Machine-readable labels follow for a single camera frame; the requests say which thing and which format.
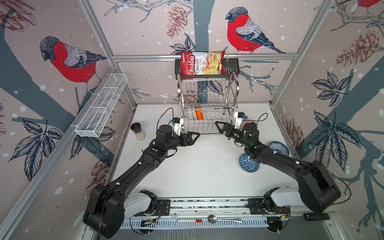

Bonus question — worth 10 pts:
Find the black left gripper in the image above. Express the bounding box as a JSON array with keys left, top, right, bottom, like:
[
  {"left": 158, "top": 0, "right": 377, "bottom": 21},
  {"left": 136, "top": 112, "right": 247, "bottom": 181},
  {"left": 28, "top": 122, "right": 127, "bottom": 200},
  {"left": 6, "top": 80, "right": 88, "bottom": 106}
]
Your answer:
[{"left": 164, "top": 132, "right": 200, "bottom": 152}]

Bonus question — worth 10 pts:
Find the orange plastic bowl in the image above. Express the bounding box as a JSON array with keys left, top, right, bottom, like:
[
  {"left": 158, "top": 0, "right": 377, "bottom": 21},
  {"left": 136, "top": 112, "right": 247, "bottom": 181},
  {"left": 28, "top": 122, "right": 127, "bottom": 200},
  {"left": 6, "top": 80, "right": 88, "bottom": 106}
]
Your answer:
[{"left": 195, "top": 106, "right": 204, "bottom": 120}]

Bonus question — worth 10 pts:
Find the steel wire dish rack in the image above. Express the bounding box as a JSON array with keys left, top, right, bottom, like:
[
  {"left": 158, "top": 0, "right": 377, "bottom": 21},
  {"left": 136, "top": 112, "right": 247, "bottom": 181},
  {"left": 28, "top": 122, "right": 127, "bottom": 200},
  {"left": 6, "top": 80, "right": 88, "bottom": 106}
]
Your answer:
[{"left": 177, "top": 74, "right": 240, "bottom": 135}]

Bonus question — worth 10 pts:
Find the red patterned ceramic bowl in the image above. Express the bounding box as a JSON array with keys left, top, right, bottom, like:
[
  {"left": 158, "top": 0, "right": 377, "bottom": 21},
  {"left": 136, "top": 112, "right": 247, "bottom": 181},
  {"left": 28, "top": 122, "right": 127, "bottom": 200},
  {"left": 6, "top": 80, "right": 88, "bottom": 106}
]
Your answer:
[{"left": 241, "top": 118, "right": 258, "bottom": 127}]

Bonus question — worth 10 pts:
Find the white lattice pattern bowl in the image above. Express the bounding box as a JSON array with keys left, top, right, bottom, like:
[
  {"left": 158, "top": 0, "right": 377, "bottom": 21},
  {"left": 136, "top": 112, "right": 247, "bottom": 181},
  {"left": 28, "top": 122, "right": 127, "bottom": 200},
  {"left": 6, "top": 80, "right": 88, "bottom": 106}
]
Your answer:
[{"left": 190, "top": 110, "right": 197, "bottom": 121}]

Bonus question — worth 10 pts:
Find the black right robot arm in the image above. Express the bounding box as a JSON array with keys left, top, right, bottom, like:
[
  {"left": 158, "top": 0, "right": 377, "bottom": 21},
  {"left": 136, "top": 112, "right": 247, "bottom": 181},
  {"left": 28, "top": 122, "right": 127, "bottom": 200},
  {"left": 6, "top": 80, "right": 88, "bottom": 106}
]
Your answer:
[{"left": 215, "top": 121, "right": 341, "bottom": 213}]

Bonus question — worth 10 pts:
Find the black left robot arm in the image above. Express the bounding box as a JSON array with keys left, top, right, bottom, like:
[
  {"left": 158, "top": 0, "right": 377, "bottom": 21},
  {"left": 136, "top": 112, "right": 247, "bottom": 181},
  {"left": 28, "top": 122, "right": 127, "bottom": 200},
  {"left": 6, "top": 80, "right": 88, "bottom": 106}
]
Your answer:
[{"left": 83, "top": 125, "right": 200, "bottom": 239}]

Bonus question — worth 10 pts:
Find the dark blue geometric bowl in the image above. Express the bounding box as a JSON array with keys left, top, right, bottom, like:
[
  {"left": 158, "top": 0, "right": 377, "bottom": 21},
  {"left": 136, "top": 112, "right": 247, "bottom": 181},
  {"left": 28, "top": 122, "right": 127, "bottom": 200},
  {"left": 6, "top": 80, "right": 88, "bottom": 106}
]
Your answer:
[{"left": 239, "top": 154, "right": 260, "bottom": 173}]

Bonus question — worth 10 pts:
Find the blue white floral bowl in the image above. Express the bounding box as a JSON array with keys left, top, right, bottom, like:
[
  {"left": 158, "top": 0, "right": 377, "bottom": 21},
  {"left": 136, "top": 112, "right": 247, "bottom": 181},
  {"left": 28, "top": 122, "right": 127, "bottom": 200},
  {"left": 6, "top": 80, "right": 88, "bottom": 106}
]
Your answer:
[{"left": 269, "top": 141, "right": 290, "bottom": 156}]

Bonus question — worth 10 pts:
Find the salt grinder with black cap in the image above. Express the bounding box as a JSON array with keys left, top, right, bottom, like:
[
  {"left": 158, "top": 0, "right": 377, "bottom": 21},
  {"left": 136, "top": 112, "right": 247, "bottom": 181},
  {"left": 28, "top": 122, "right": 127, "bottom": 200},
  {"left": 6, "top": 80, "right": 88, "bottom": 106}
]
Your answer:
[{"left": 131, "top": 123, "right": 146, "bottom": 141}]

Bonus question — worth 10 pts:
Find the red cassava chips bag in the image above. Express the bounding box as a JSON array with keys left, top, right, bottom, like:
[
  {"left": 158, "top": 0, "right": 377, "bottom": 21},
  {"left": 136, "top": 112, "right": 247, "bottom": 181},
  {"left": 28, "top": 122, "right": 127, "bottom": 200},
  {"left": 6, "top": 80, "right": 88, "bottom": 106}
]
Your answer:
[{"left": 181, "top": 51, "right": 225, "bottom": 76}]

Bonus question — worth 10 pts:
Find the metal spoon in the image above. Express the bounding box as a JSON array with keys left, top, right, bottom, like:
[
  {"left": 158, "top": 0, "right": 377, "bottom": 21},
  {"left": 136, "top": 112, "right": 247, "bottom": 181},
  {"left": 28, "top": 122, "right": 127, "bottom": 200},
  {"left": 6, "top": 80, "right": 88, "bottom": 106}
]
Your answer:
[{"left": 208, "top": 215, "right": 243, "bottom": 224}]

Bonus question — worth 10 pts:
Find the black remote device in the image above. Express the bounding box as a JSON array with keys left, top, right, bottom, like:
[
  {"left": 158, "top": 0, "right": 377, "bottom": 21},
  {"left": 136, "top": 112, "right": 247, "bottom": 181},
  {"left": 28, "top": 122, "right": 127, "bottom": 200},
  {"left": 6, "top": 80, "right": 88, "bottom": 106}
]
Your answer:
[{"left": 303, "top": 213, "right": 330, "bottom": 221}]

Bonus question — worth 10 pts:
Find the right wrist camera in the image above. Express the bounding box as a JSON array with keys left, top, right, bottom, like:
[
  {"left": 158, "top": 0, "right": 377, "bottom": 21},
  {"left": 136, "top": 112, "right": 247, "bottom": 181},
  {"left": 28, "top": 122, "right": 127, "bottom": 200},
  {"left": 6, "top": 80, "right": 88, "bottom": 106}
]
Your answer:
[{"left": 234, "top": 112, "right": 247, "bottom": 129}]

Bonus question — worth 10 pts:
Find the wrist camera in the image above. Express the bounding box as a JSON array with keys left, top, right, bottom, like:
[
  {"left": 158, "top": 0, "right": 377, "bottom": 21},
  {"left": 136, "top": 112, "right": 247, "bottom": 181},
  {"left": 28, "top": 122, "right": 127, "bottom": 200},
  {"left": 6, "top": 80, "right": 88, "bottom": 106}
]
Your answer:
[
  {"left": 172, "top": 117, "right": 184, "bottom": 136},
  {"left": 234, "top": 112, "right": 247, "bottom": 129}
]

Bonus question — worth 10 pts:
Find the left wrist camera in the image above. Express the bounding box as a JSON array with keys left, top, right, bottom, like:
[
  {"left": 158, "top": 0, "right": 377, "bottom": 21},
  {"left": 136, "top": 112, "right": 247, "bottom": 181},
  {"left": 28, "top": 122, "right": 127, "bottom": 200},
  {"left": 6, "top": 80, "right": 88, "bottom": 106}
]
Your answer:
[{"left": 172, "top": 117, "right": 184, "bottom": 136}]

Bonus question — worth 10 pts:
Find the black wall shelf basket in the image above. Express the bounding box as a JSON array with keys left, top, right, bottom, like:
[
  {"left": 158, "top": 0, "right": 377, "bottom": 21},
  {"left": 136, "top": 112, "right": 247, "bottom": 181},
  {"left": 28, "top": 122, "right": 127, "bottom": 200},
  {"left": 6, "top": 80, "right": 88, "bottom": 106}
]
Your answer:
[{"left": 175, "top": 58, "right": 240, "bottom": 80}]

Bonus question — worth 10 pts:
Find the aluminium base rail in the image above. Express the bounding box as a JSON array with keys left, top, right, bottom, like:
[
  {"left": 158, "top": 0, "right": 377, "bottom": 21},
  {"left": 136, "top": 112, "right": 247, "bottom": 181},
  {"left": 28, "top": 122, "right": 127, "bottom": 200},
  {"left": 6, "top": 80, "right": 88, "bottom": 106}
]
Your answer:
[{"left": 119, "top": 196, "right": 334, "bottom": 232}]

